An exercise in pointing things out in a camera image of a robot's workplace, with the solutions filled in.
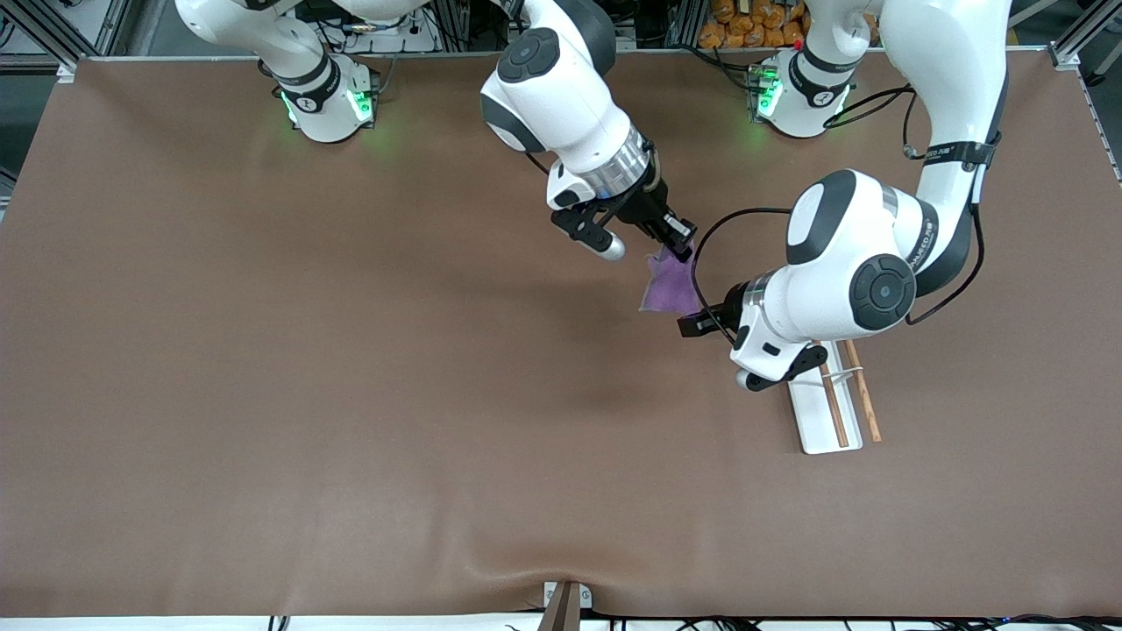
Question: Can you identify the purple towel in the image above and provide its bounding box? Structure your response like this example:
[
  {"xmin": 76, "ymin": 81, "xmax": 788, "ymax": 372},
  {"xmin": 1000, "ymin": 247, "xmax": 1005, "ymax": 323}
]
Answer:
[{"xmin": 638, "ymin": 245, "xmax": 704, "ymax": 316}]

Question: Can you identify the pile of orange items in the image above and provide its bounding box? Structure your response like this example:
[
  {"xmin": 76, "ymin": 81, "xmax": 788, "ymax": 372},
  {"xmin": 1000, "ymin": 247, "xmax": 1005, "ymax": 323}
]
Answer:
[{"xmin": 698, "ymin": 0, "xmax": 813, "ymax": 50}]

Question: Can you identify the white power strip with plugs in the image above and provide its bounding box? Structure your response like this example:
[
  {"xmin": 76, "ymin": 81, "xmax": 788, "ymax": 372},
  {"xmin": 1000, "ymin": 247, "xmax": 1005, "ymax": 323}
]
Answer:
[{"xmin": 337, "ymin": 9, "xmax": 441, "ymax": 54}]

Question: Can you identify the brown table mat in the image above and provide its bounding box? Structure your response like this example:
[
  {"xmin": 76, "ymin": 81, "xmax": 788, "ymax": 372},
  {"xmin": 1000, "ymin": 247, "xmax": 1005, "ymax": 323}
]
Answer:
[{"xmin": 0, "ymin": 48, "xmax": 1122, "ymax": 620}]

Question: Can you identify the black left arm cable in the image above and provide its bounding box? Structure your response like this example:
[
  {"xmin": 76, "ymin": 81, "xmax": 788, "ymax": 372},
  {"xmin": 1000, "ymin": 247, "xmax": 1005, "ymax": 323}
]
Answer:
[{"xmin": 691, "ymin": 83, "xmax": 988, "ymax": 344}]

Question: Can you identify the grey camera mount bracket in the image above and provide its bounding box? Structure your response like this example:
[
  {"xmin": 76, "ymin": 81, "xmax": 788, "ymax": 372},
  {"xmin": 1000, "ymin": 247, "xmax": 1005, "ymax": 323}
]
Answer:
[{"xmin": 536, "ymin": 581, "xmax": 593, "ymax": 631}]

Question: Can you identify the aluminium frame profile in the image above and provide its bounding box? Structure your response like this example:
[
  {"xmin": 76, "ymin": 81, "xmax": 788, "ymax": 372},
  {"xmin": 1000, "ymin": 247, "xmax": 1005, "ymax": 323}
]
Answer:
[
  {"xmin": 1047, "ymin": 0, "xmax": 1122, "ymax": 69},
  {"xmin": 0, "ymin": 0, "xmax": 134, "ymax": 69}
]

